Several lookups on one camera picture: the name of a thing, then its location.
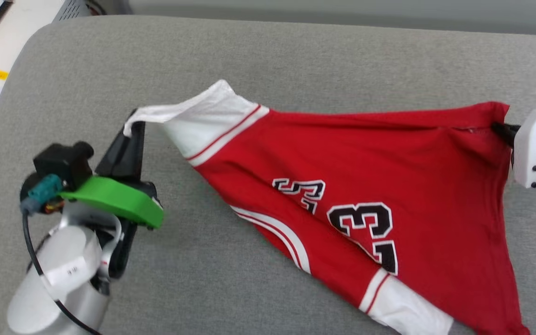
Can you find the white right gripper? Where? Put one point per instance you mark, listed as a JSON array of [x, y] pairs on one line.
[[535, 144]]

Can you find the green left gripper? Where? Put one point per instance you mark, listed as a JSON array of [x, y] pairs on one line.
[[119, 200]]

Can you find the red and white basketball jersey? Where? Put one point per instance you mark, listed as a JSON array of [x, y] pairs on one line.
[[389, 158]]

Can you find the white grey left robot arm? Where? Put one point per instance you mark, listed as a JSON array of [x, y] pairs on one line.
[[58, 279]]

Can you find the white vented equipment box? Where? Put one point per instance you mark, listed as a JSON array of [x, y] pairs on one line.
[[21, 37]]

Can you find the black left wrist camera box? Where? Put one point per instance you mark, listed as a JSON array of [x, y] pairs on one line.
[[61, 163]]

